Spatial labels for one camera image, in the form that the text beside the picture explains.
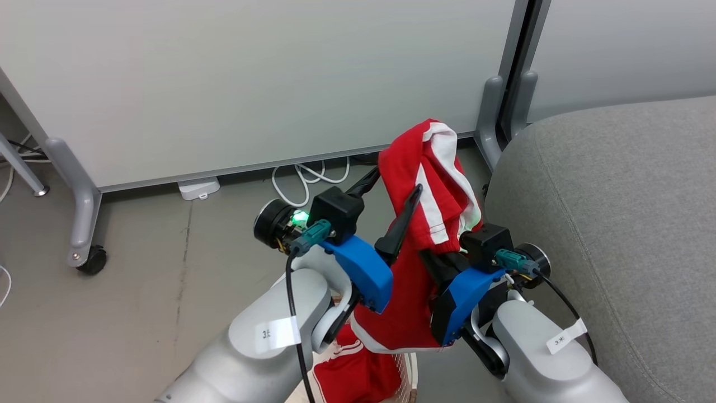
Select black caster wheel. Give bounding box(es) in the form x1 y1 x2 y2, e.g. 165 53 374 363
77 245 108 276

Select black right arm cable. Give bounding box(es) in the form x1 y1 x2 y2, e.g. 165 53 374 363
537 271 598 367

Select grey metal table leg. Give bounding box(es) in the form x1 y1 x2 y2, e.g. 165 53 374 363
0 132 50 198

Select white power adapter box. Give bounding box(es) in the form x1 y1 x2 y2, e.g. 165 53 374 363
177 177 221 201

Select teal camera connector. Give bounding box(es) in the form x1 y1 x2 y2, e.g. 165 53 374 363
290 219 332 257
495 249 540 276

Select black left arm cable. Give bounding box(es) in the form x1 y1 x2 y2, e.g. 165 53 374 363
285 249 317 403

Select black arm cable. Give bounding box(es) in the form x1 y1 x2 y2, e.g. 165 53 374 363
537 271 598 367
285 249 317 403

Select red shorts with white stripes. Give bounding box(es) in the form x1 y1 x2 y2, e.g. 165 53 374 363
312 324 417 403

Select teal left camera connector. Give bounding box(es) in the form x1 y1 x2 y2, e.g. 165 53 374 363
290 219 332 257

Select red garment with white stripes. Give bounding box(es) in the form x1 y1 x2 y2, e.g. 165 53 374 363
350 119 483 354

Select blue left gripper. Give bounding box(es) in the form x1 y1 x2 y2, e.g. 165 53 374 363
320 166 424 314

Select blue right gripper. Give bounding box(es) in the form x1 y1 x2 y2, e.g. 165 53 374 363
418 249 507 346

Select large white partition panel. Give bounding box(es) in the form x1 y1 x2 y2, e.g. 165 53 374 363
0 0 529 194

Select grey partition leg with caster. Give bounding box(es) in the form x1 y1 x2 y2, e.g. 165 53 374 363
44 137 102 268

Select teal right camera connector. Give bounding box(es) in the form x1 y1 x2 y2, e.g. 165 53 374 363
495 249 540 276

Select black floor cable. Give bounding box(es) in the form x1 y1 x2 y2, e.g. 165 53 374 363
8 140 46 158

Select looped white cable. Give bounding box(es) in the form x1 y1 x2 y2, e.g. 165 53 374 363
271 157 351 208

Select grey fabric sofa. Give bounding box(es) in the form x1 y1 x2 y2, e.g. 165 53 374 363
484 96 716 403

